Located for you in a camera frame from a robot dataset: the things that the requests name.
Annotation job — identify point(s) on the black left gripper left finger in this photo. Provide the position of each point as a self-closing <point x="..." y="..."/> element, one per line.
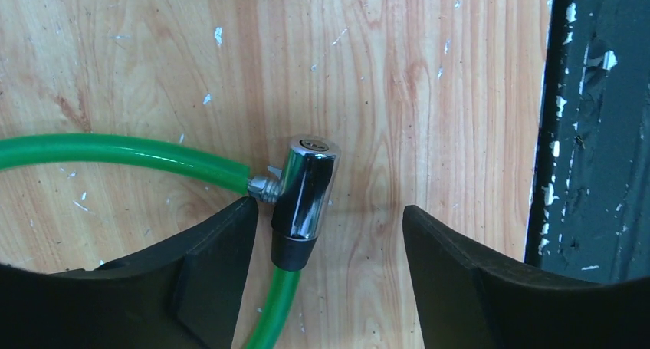
<point x="182" y="292"/>

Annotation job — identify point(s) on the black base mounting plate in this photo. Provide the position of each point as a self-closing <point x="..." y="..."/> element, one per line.
<point x="589" y="200"/>

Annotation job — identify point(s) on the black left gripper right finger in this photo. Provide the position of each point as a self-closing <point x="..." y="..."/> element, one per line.
<point x="470" y="296"/>

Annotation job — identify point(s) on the green cable lock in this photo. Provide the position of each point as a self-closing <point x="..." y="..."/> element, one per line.
<point x="299" y="196"/>

